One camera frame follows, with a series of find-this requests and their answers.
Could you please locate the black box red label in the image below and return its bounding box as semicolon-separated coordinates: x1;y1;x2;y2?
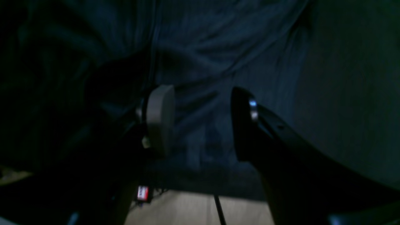
136;186;153;203

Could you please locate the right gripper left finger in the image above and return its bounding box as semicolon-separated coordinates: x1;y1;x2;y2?
1;85;175;225

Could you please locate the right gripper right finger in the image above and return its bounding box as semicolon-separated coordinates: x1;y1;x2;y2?
231;87;400;225

